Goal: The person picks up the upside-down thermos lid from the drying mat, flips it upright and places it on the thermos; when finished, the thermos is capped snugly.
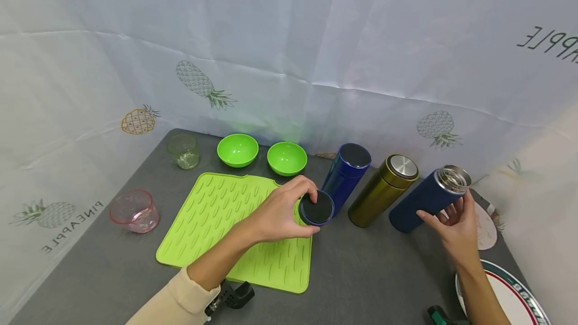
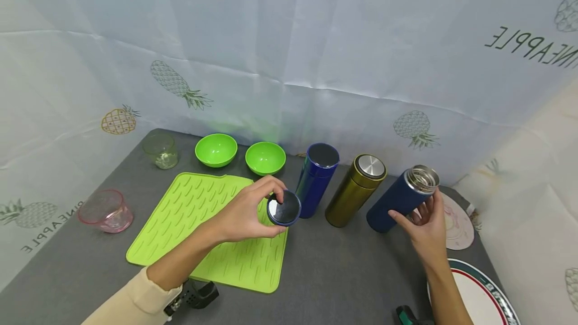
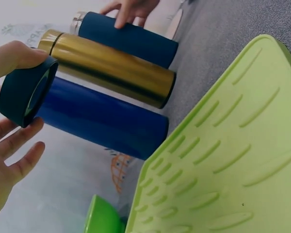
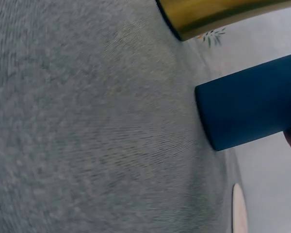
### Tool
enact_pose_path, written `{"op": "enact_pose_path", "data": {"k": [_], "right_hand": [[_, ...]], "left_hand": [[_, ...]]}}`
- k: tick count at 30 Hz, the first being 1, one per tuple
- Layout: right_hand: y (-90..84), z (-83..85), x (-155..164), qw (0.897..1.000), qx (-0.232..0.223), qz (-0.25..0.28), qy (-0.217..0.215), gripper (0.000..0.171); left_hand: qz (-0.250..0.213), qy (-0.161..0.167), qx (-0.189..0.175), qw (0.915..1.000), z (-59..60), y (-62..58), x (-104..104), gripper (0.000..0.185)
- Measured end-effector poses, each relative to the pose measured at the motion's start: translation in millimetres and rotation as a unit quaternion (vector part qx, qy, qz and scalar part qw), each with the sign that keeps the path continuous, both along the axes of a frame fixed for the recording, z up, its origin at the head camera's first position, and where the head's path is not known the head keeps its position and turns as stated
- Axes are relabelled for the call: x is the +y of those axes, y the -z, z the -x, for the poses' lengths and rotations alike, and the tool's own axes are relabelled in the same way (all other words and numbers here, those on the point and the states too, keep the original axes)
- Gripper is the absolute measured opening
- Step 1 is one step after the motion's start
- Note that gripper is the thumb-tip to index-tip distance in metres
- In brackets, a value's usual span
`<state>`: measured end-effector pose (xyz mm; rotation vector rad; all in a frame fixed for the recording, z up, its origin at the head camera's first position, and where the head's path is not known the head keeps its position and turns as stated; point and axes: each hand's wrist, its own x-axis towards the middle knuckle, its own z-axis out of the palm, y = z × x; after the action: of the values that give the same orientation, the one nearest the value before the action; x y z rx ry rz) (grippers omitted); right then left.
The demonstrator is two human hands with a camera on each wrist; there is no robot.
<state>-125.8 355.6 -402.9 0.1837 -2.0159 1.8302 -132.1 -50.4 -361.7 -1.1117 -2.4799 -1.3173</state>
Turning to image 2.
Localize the green plastic bowl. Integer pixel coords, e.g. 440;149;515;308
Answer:
245;141;287;177
194;133;239;169

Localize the gold thermos with steel lid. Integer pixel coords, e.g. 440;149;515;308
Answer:
325;153;388;228

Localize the white plate red green rim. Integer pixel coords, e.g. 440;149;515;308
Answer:
426;259;521;325

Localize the clear greenish plastic cup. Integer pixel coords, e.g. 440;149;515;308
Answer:
142;133;180;170

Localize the green silicone ridged mat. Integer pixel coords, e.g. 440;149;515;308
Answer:
125;172;290;294

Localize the person's left forearm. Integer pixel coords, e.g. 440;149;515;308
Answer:
81;221;226;325

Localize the person's left hand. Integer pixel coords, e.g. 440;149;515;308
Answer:
212;175;289;244

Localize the person's right hand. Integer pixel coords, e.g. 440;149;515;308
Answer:
388;189;449;272

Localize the round blue bottle lid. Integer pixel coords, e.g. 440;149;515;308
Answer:
266;190;303;227

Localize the matte dark blue thermos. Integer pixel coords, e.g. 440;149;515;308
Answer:
366;165;441;234

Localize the clear pink plastic cup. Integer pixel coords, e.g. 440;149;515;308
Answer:
77;189;135;234

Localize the round white pink-patterned plate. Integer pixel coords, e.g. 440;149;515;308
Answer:
440;191;476;251

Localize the glossy blue thermos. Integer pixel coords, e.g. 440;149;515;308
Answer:
296;143;341;219

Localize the person's right forearm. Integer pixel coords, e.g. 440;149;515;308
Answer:
425;259;475;325

